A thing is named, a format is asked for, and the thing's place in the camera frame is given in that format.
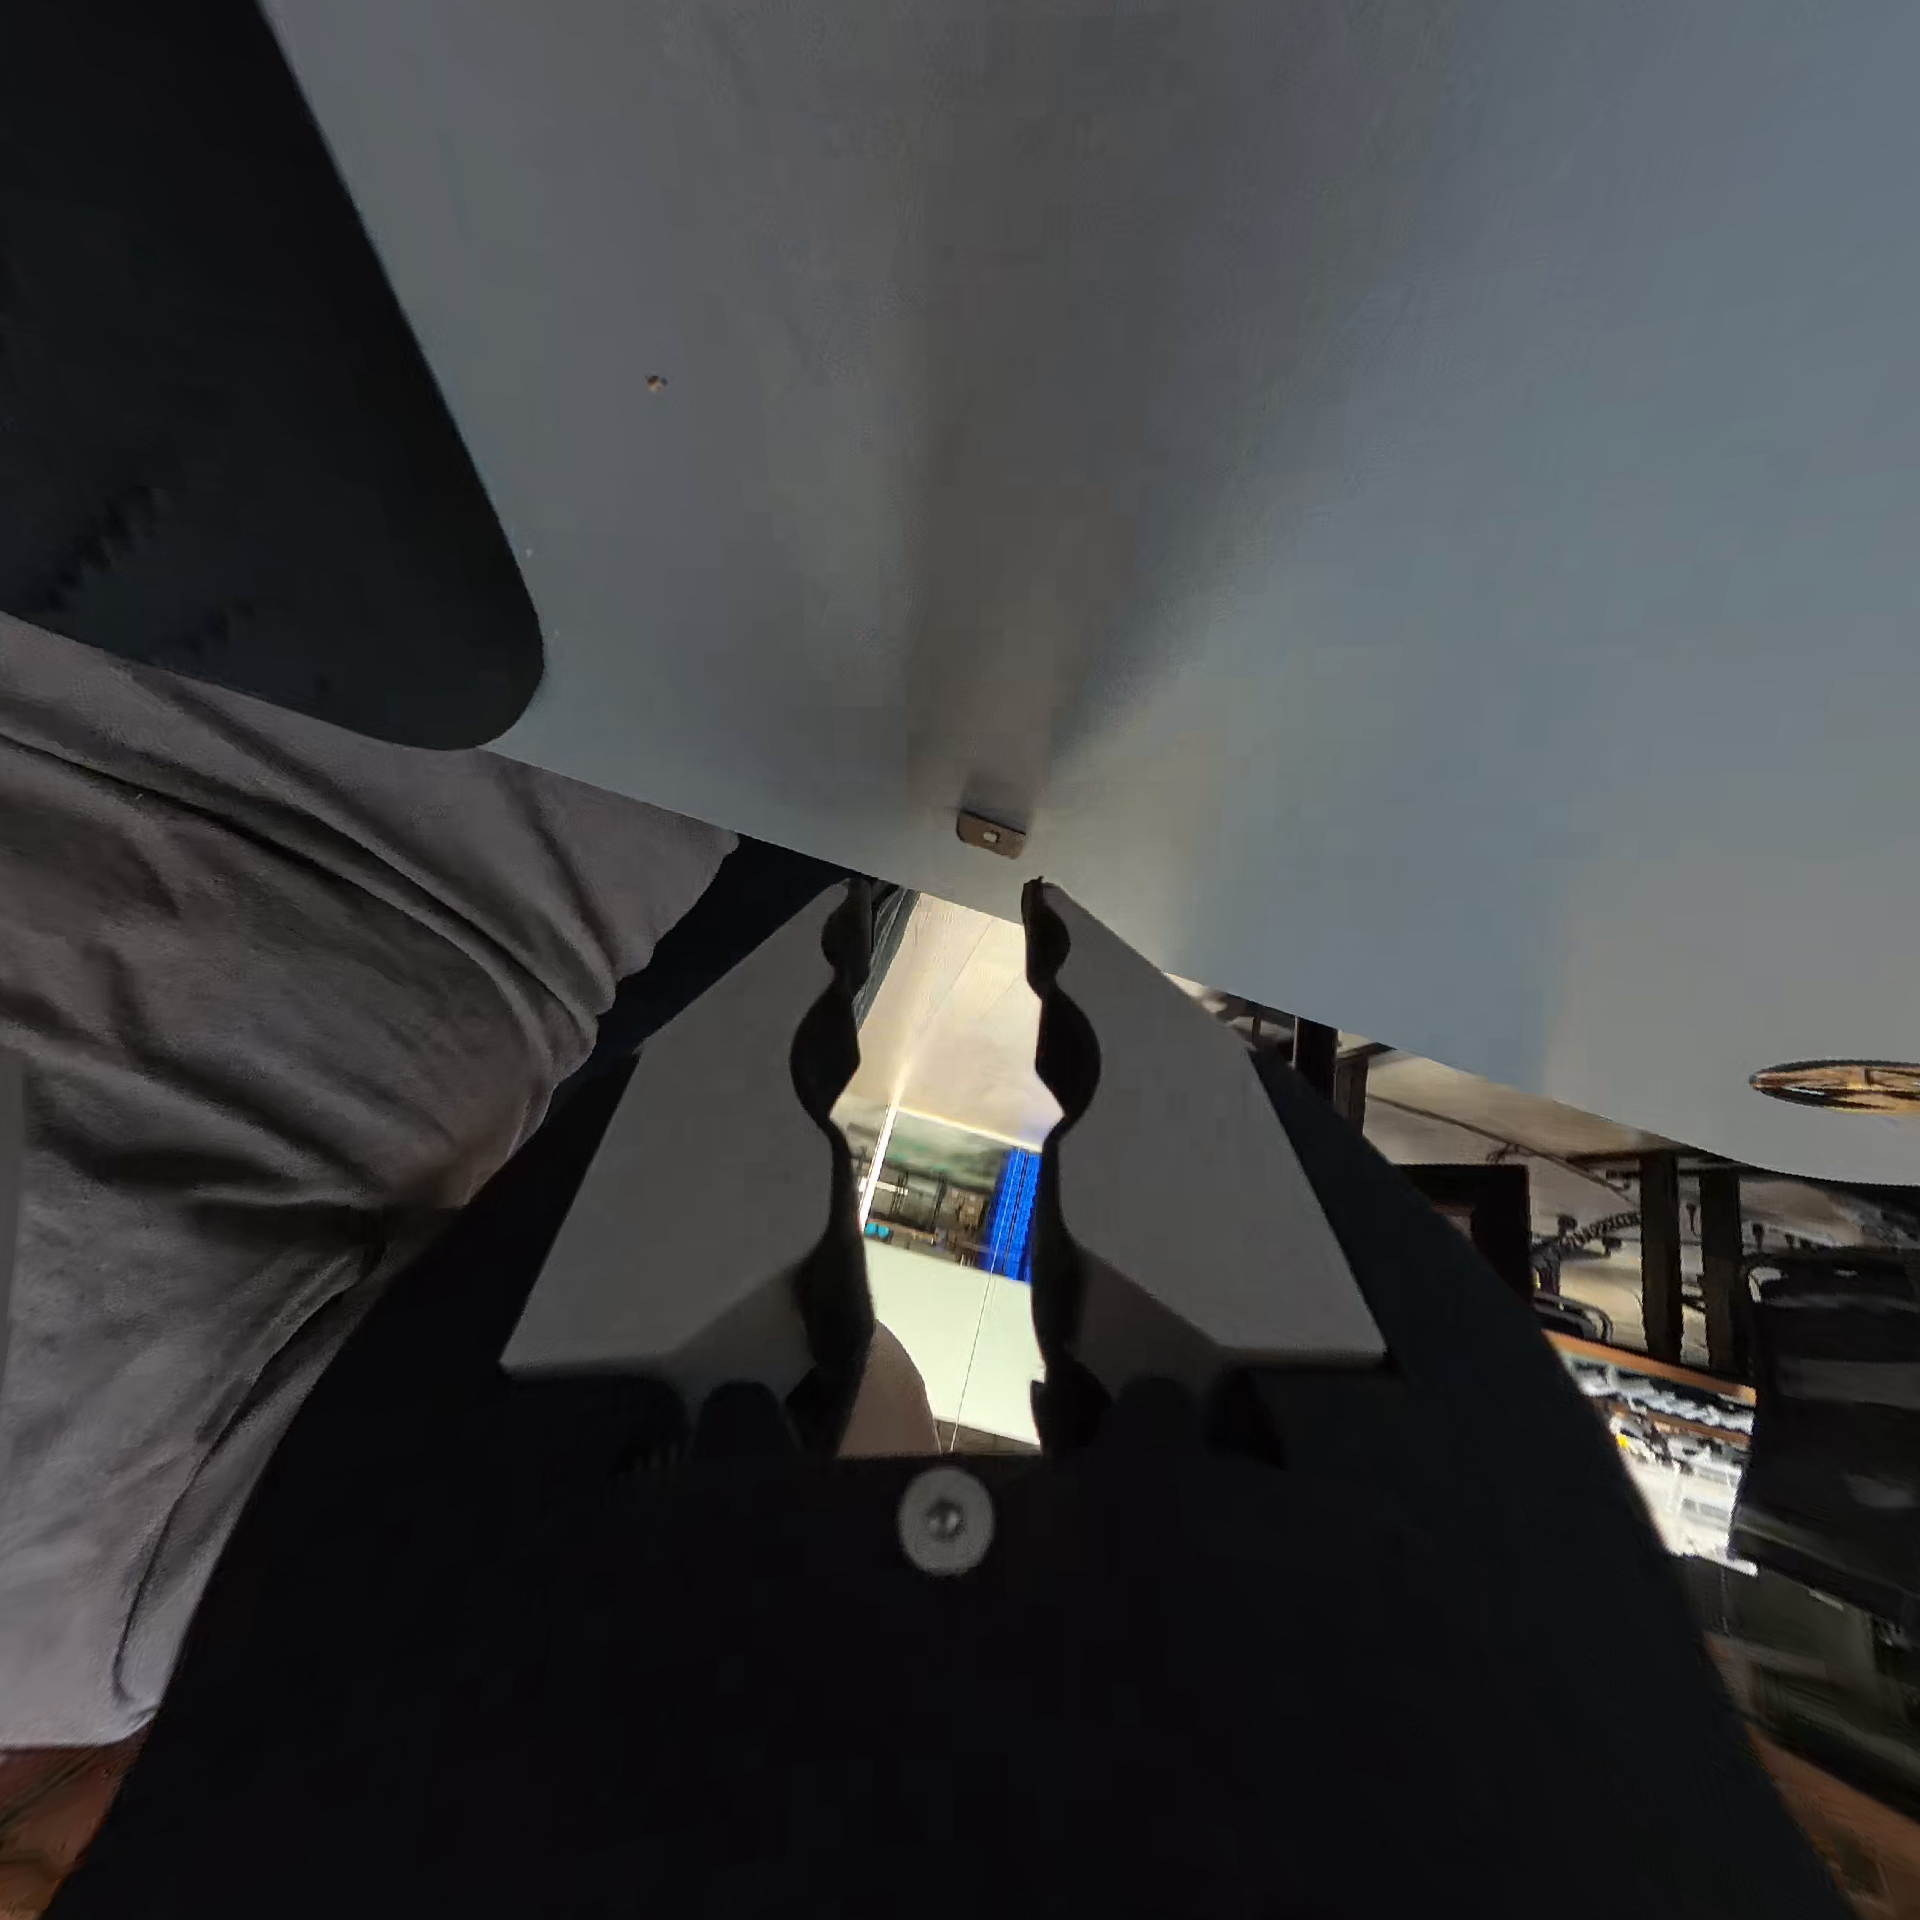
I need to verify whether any black chair armrest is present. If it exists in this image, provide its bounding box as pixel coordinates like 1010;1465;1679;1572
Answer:
0;0;544;753

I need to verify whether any black office chair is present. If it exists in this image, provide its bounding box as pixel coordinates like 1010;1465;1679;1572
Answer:
1725;1253;1920;1631

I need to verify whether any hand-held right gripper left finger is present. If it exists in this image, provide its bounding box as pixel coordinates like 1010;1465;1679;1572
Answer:
498;877;876;1457

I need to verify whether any person's grey shirt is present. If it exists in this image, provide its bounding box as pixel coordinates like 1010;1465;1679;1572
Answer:
0;608;744;1757

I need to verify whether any wooden ring piece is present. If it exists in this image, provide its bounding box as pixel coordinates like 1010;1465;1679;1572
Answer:
1745;1056;1920;1120

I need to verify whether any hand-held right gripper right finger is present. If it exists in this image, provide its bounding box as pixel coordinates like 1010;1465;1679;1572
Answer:
1018;877;1389;1453

